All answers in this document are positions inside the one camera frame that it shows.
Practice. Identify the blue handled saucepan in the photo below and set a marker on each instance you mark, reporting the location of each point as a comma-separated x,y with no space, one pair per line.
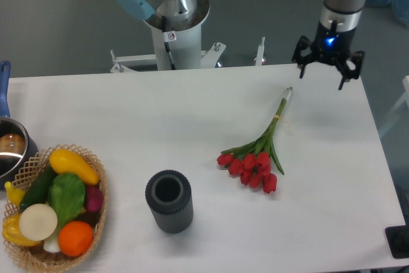
17,146

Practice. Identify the yellow bell pepper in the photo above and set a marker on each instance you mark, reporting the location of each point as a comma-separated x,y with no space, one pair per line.
12,233

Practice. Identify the dark grey ribbed vase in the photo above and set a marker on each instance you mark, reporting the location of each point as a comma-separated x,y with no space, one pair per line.
168,194

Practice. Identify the woven wicker basket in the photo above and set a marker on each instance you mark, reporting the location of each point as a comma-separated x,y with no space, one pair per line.
35,259

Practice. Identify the white round onion slice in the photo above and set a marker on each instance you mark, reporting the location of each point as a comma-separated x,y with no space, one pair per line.
38,222

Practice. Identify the green lettuce leaf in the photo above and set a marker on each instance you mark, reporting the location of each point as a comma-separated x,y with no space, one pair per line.
66,197

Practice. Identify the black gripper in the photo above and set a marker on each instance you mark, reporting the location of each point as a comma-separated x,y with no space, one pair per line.
330,47

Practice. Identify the orange fruit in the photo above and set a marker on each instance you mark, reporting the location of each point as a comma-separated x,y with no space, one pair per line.
75,238

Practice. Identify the white frame at right edge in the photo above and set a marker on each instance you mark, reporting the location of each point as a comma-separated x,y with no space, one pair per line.
398,109

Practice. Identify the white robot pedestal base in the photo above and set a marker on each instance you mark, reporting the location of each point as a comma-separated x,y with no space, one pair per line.
174,50

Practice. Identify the red tulip bouquet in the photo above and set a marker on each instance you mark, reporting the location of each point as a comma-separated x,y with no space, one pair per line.
252,162

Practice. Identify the yellow squash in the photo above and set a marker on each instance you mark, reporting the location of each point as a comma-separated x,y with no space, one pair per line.
65,161

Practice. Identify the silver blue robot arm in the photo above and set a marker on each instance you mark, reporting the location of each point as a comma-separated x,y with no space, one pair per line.
179,15

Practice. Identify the purple red radish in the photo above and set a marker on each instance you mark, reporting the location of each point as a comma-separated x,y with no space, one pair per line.
94,199

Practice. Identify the black device at edge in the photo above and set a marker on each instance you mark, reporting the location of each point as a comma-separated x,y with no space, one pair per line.
397,238

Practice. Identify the dark green cucumber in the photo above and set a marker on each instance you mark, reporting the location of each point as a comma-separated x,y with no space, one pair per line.
39,189

